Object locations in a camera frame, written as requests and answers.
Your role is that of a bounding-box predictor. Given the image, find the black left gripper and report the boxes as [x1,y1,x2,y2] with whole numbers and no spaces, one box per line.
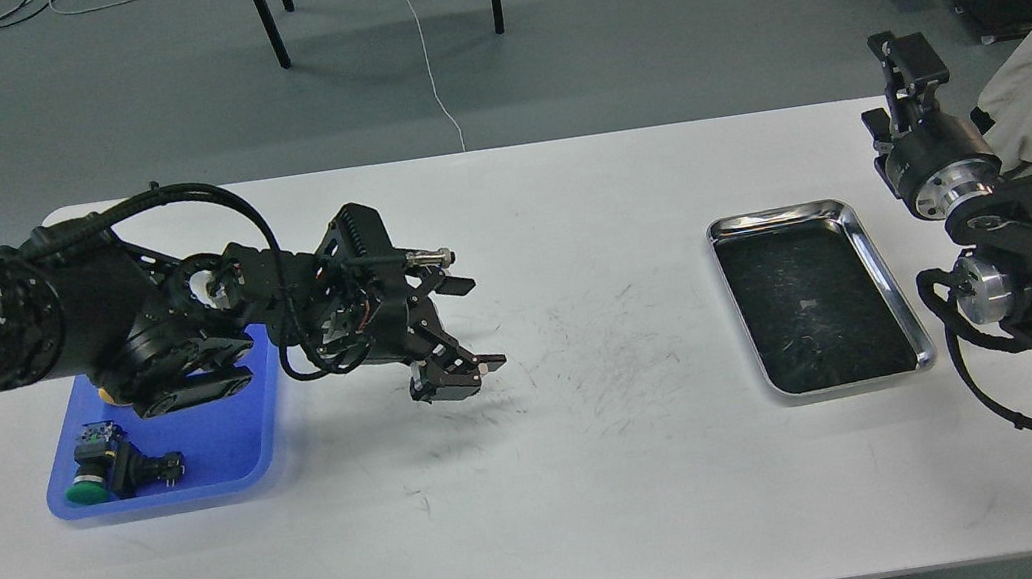
[313,202,508,404]

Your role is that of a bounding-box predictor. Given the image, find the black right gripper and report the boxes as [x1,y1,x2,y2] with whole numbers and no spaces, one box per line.
[860,31,1001,221]

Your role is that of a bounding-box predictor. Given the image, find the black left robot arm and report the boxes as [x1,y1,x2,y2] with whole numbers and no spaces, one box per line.
[0,182,507,419]

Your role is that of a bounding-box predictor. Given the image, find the metal tray with black mat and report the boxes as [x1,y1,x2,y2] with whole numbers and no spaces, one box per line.
[706,199,936,406]

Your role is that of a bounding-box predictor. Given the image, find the blue plastic tray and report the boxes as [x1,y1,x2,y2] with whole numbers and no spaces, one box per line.
[46,323,281,527]

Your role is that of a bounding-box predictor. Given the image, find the white floor cable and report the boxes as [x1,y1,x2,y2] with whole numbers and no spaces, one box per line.
[329,0,509,168]

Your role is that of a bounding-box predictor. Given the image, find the green push button switch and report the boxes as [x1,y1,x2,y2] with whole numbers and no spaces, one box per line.
[64,420,134,506]

